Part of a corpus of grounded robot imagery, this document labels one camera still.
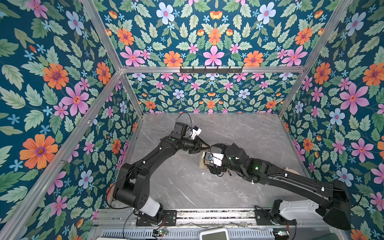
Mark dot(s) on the aluminium mounting rail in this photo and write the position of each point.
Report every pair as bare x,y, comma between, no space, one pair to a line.
221,217

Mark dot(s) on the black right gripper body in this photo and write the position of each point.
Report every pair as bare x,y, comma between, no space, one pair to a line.
224,165

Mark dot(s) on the white display device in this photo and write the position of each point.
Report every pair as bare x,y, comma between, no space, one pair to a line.
214,234

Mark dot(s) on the black hook rack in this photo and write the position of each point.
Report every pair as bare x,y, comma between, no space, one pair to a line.
210,70

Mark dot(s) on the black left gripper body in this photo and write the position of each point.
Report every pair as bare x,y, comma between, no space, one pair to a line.
193,145

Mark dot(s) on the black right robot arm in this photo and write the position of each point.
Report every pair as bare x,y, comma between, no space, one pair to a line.
332,198

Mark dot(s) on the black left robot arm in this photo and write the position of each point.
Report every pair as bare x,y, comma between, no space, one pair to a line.
133,184

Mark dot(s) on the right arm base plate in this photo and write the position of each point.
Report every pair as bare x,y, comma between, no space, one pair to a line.
271,217

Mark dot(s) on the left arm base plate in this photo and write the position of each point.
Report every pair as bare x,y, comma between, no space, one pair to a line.
166,218

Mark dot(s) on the beige remote control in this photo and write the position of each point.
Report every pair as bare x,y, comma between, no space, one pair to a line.
202,164

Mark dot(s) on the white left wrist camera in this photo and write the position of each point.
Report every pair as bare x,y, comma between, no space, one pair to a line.
195,132

